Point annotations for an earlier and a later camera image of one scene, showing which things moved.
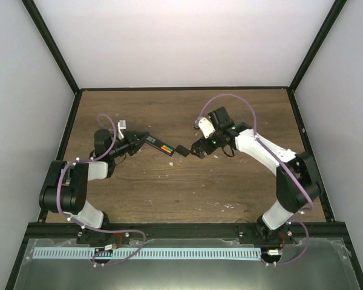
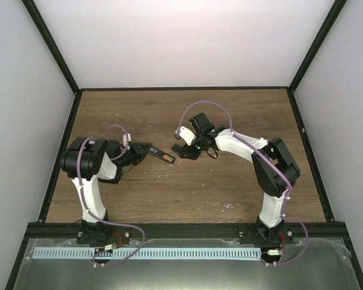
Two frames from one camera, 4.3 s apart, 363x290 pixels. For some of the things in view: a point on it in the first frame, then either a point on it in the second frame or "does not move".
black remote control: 160,145 to 160,153
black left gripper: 134,145 to 139,154
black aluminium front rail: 186,230 does not move
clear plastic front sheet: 190,264 does not move
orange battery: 166,149 to 167,158
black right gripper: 199,152 to 193,155
